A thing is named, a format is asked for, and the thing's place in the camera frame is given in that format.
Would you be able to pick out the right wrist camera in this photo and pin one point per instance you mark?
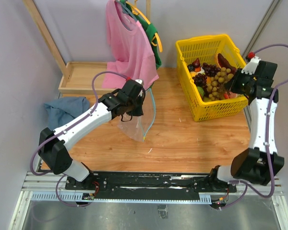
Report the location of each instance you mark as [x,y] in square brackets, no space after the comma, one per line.
[253,62]

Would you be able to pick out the wooden tray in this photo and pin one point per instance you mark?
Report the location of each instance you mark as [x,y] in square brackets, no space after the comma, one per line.
[80,79]

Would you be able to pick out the yellow clothes hanger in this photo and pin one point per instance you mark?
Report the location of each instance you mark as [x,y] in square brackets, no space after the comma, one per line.
[155,39]

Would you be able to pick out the green longan bunch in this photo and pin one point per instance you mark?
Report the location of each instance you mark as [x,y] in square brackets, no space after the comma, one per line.
[215,85]

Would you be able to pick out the dark red fig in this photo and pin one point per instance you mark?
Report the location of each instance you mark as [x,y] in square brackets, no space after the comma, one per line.
[196,64]

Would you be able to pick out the dark purple grape bunch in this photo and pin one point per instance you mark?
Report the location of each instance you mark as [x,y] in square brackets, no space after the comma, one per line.
[210,70]

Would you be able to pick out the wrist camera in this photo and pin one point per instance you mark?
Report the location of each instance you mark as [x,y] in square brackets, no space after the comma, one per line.
[253,62]
[139,81]

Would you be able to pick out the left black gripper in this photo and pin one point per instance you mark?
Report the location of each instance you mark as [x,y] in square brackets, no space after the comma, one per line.
[139,111]

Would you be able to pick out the yellow plastic basket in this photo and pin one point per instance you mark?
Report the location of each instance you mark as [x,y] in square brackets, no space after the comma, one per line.
[205,48]

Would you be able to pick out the pink t-shirt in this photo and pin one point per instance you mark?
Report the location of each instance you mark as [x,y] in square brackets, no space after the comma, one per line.
[130,46]

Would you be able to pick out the blue cloth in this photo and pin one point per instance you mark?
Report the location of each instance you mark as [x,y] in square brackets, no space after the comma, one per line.
[63,110]

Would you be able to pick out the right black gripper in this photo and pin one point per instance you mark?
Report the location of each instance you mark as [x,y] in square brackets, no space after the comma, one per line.
[231,86]

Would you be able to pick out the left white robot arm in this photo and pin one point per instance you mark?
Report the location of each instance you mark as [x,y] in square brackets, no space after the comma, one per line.
[55,145]

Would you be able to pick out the green t-shirt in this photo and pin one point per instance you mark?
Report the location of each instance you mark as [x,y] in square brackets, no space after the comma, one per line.
[143,24]

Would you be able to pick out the green yellow mango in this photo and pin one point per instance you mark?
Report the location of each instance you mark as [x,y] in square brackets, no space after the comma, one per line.
[201,91]

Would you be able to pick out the watermelon slice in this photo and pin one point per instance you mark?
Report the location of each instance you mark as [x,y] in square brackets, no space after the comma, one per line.
[233,95]

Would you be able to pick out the wooden rack frame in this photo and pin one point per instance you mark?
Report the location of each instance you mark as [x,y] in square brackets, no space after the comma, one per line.
[73,30]

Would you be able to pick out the brown sweet potato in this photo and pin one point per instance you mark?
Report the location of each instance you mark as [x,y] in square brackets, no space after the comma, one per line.
[222,62]

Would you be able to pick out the clear zip top bag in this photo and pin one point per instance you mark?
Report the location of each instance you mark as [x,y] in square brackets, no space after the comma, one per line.
[139,126]

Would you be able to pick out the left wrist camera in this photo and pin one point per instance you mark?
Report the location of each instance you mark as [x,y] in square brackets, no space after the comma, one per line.
[139,81]

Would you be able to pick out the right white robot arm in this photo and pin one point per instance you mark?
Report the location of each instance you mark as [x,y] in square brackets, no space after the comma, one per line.
[259,163]

